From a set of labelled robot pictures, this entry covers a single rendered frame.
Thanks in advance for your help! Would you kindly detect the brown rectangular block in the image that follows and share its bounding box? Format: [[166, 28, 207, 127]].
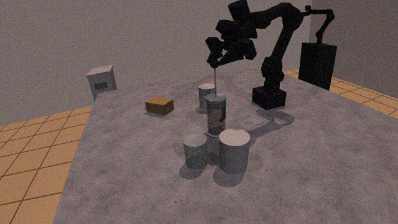
[[145, 96, 174, 116]]

